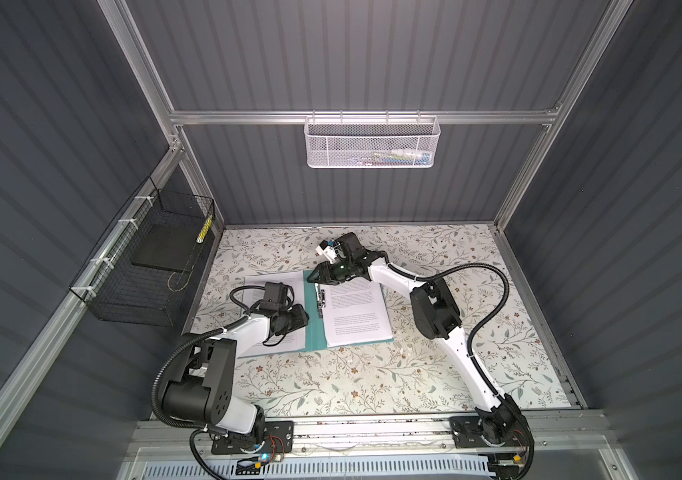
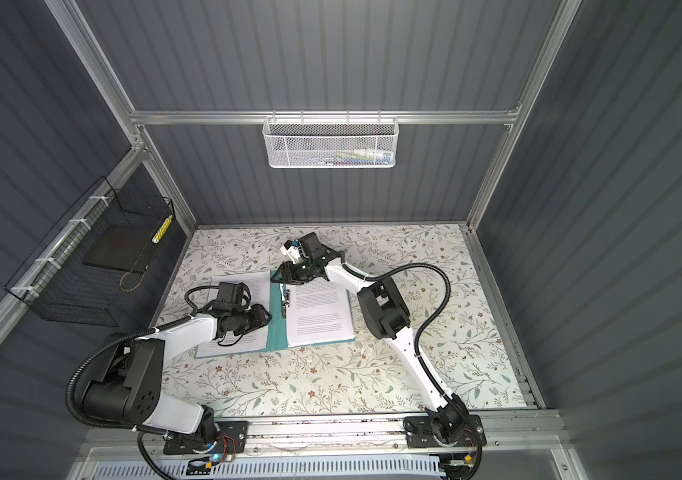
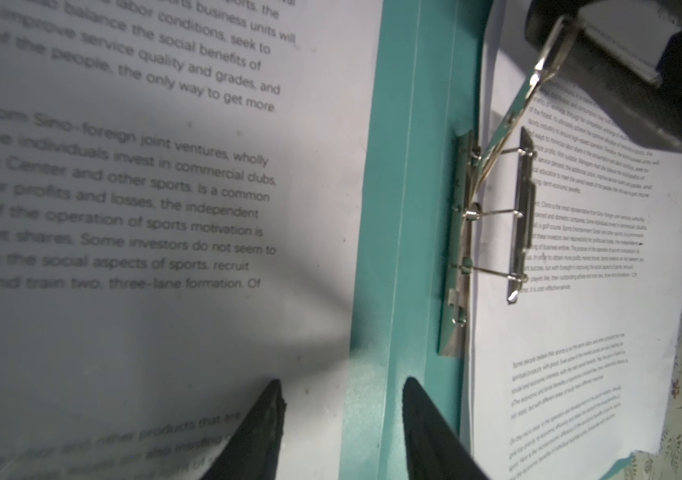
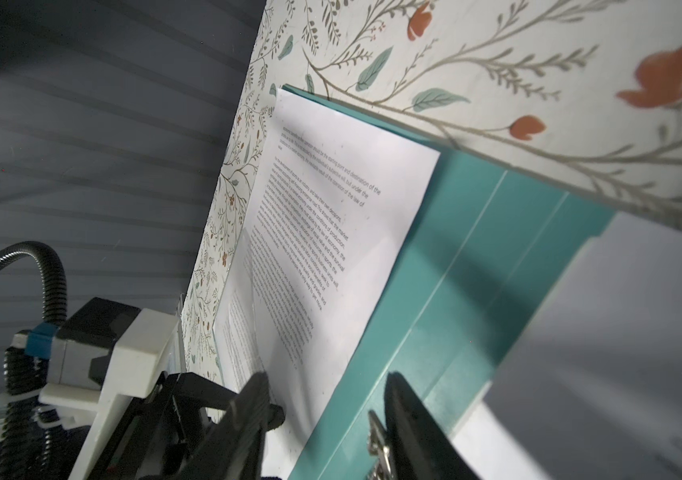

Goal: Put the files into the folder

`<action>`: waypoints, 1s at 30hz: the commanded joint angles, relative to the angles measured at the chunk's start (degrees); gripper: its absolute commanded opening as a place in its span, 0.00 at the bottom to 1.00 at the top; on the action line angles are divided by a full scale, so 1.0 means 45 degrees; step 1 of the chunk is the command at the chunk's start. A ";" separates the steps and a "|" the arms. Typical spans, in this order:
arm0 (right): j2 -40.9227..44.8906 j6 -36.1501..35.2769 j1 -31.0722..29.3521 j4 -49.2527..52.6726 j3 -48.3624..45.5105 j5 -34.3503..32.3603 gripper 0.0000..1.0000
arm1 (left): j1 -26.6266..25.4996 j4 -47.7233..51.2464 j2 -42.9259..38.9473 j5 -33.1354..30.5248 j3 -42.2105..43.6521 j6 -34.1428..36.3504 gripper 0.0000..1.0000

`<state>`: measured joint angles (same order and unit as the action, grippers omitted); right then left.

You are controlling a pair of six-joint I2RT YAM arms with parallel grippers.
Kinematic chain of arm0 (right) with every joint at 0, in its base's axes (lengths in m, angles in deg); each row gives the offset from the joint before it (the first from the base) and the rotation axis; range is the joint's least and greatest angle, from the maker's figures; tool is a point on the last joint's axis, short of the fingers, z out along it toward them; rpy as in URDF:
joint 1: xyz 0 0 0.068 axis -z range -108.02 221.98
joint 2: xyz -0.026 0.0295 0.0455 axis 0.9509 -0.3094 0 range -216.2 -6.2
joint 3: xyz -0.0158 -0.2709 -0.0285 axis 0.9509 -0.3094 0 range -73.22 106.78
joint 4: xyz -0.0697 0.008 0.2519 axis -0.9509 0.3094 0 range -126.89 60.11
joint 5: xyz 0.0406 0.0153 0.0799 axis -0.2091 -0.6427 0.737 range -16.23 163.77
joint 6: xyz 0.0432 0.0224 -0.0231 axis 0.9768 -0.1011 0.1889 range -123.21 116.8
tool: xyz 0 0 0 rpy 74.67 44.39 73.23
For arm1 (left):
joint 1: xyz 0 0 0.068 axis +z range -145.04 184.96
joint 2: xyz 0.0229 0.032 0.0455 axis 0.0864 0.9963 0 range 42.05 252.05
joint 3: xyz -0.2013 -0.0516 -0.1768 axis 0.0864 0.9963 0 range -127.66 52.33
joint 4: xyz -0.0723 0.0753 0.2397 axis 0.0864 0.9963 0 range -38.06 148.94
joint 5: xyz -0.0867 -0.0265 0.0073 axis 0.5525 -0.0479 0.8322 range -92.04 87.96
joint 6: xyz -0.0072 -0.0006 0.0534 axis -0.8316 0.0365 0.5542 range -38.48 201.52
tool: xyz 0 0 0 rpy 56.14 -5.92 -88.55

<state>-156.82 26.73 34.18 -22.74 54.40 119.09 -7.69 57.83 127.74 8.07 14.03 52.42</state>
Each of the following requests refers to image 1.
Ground white wire mesh basket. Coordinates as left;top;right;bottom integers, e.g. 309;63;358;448
303;115;441;169

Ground yellow marker pen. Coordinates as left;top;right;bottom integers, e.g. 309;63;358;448
196;215;213;244

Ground teal paper folder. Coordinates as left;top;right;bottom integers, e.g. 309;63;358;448
238;269;395;359

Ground floral table mat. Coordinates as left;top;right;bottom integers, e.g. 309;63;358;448
191;224;570;417

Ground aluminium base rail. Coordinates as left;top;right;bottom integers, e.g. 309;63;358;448
126;409;618;460

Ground white perforated cable tray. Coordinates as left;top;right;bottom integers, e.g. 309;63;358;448
136;453;495;480

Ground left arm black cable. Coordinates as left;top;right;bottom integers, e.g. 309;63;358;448
150;284;270;480

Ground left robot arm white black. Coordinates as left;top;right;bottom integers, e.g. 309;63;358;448
150;282;309;447

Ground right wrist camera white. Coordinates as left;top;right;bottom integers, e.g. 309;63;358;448
316;240;338;262

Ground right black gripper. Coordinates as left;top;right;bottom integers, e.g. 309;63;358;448
307;261;355;286

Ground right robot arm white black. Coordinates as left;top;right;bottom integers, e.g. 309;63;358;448
308;232;534;450

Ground metal folder clip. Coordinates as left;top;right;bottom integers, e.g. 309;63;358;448
315;284;325;319

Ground pens in white basket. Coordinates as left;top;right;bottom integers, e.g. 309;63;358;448
348;148;433;168

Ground black flat pad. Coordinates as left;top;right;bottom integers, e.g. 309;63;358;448
130;225;202;273

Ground printed paper sheet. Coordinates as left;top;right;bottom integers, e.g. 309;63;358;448
321;278;394;347
231;270;309;356

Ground black wire mesh basket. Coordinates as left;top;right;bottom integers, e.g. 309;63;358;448
70;181;216;327

